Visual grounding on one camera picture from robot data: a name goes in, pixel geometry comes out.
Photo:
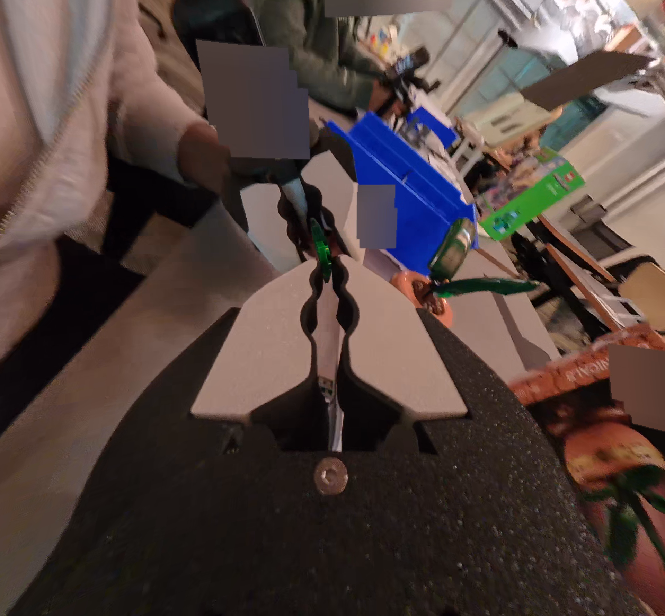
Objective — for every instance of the beige chair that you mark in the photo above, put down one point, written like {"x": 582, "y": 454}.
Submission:
{"x": 644, "y": 288}

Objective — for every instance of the green toy box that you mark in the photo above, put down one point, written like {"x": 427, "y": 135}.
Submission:
{"x": 530, "y": 195}

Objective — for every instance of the toy pot with green leaves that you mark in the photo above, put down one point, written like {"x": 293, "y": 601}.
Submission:
{"x": 457, "y": 252}

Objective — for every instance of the dark orchid print toy box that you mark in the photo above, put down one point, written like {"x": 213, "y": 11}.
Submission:
{"x": 587, "y": 444}

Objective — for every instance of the blue storage bin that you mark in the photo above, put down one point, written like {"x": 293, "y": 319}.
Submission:
{"x": 415, "y": 195}
{"x": 431, "y": 125}

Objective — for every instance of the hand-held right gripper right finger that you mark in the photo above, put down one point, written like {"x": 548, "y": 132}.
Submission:
{"x": 405, "y": 361}

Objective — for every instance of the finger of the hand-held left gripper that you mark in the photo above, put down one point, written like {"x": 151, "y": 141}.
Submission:
{"x": 337, "y": 195}
{"x": 265, "y": 216}

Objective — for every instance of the person's left forearm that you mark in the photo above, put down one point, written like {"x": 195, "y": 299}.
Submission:
{"x": 150, "y": 117}

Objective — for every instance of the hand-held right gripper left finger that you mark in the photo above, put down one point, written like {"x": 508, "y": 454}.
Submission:
{"x": 249, "y": 361}

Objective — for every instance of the background office table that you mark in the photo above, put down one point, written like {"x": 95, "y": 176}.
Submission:
{"x": 582, "y": 262}

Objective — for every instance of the person's left hand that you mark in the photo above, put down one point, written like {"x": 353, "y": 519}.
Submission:
{"x": 202, "y": 158}

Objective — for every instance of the person in beige hoodie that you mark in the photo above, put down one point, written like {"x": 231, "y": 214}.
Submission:
{"x": 52, "y": 106}

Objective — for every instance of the person's dark pants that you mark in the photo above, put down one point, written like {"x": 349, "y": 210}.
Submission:
{"x": 78, "y": 288}

